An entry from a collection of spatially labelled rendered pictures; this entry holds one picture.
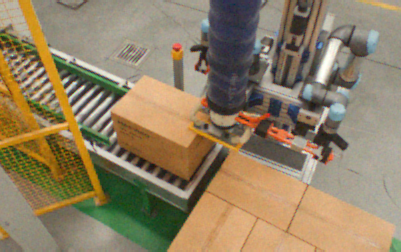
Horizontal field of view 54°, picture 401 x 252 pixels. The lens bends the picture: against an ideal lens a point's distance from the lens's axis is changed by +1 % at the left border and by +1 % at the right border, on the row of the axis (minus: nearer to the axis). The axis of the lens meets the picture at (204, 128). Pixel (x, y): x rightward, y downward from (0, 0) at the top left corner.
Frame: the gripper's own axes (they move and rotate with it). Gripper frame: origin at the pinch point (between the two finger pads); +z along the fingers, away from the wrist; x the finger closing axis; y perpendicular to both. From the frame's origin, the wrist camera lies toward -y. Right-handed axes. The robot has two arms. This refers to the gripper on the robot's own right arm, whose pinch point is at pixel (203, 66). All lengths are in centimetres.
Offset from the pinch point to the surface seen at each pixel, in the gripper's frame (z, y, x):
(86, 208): 119, -59, -82
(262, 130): -2, 56, -30
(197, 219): 64, 36, -67
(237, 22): -70, 36, -35
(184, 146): 24, 14, -46
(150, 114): 24.0, -19.2, -35.4
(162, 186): 59, 5, -60
